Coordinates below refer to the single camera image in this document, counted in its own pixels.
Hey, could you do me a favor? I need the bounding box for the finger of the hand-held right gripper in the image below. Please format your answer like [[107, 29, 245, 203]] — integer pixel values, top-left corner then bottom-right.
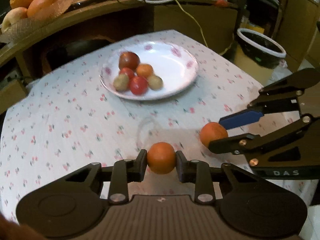
[[219, 67, 320, 131], [208, 114, 320, 168]]

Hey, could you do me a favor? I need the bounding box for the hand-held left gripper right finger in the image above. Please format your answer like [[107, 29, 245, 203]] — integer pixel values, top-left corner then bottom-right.
[[176, 151, 263, 204]]

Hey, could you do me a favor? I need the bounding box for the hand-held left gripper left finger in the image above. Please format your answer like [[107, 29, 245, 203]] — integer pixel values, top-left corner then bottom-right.
[[60, 149, 148, 205]]

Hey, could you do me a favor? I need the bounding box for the orange tangerine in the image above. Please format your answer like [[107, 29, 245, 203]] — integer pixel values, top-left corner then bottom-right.
[[136, 64, 153, 78], [147, 142, 176, 175], [199, 122, 228, 148]]

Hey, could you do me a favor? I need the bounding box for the small red tomato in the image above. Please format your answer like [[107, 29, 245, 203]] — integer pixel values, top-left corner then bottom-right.
[[119, 67, 135, 79], [129, 76, 148, 96]]

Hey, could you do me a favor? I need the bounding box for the white floral plate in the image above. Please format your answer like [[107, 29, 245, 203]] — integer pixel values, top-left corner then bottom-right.
[[99, 42, 199, 101]]

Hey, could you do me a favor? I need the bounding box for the small brown kiwi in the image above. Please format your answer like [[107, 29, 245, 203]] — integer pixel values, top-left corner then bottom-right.
[[148, 75, 163, 90], [113, 74, 130, 92]]

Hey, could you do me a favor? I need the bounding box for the large dark red tomato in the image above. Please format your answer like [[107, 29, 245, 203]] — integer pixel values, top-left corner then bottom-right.
[[118, 52, 140, 71]]

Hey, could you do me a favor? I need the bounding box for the black bin white rim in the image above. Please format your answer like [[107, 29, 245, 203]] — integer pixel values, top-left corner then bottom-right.
[[238, 30, 284, 68]]

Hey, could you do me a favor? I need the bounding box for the cherry print tablecloth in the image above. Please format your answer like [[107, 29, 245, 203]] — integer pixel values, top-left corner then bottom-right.
[[0, 29, 310, 230]]

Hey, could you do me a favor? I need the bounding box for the dark shelf rack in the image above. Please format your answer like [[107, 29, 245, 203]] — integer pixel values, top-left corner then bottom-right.
[[232, 0, 320, 68]]

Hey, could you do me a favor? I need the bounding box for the black flat device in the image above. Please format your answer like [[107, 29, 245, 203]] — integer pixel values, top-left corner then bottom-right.
[[67, 0, 121, 12]]

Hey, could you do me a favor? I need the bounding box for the brown leaf-shaped fruit dish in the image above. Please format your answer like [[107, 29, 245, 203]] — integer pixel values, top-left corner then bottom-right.
[[0, 0, 74, 43]]

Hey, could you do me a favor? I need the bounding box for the pale yellow apple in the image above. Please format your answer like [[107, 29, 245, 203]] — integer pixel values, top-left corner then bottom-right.
[[1, 7, 28, 32]]

